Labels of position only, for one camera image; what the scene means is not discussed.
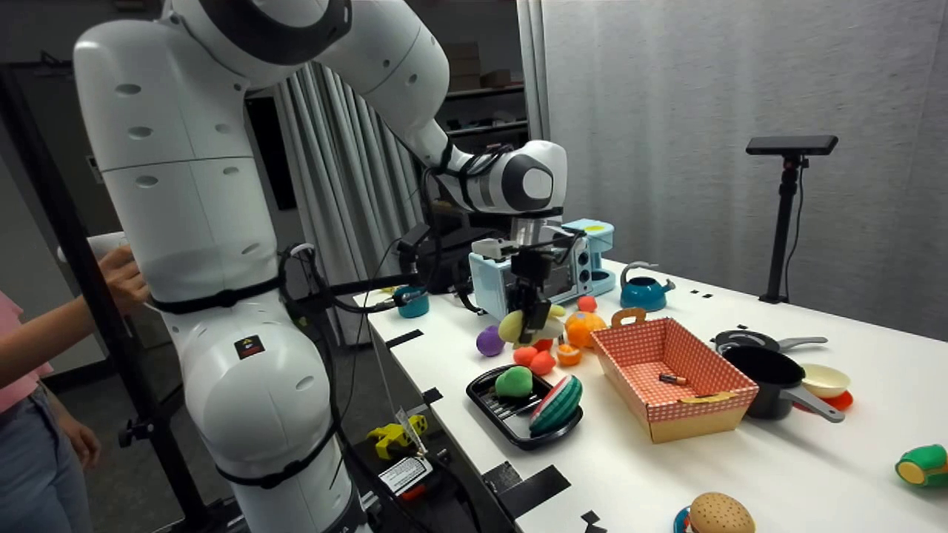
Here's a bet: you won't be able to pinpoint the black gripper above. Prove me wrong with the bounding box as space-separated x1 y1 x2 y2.
503 239 562 335

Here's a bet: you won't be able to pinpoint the yellow banana plush toy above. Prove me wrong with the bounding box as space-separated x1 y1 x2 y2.
494 302 571 348

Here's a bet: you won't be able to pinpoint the person forearm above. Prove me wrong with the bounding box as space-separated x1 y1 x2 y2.
0 292 128 391

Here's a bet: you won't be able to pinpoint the orange toy fruit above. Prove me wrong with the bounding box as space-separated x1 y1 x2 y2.
562 307 611 353

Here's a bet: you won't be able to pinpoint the light blue toy oven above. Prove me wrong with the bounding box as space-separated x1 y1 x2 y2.
466 215 620 322

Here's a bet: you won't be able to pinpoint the green plush toy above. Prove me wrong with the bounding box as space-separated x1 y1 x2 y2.
492 363 540 402

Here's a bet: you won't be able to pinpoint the watermelon slice plush toy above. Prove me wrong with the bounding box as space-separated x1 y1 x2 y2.
528 373 585 439

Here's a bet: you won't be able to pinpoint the teal toy kettle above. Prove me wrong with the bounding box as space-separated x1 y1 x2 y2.
620 261 679 313

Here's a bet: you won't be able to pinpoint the orange checkered box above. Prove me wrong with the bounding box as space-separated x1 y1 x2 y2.
590 305 762 443

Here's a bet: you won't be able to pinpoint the white red label box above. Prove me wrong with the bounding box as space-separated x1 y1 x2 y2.
377 452 437 502

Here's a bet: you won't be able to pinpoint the grey toy pan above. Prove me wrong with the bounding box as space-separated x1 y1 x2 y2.
708 326 833 359

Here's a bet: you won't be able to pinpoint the black toy pot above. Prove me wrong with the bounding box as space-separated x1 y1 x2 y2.
723 344 848 427

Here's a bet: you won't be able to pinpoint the toy burger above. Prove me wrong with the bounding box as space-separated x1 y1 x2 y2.
671 489 759 533

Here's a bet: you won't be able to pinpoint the cream toy bowl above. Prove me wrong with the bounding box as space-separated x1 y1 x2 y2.
800 362 854 402

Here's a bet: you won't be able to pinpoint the red toy plate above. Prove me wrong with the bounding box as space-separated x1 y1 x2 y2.
820 388 858 415

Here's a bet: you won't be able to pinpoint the green yellow toy vegetable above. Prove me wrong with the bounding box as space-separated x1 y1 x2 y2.
891 442 948 490

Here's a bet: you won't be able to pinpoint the person hand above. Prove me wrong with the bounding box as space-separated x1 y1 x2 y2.
94 242 154 313

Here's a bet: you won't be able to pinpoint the purple ball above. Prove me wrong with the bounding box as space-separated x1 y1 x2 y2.
474 322 507 362

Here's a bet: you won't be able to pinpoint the small orange cup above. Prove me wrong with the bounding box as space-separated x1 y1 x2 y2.
553 336 585 369

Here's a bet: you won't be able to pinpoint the teal cup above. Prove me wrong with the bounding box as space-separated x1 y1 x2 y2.
391 282 433 320

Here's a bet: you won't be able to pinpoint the black tape patch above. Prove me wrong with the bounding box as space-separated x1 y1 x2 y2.
480 458 575 520

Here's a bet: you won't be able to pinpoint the yellow clamp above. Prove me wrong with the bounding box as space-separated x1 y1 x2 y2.
366 412 433 464

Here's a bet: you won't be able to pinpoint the blue jeans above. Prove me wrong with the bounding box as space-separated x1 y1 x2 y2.
0 391 98 533

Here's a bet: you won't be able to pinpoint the black cable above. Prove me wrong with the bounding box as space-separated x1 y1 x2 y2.
279 239 426 320

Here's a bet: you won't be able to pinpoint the black camera stand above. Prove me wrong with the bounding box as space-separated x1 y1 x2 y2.
744 134 840 305

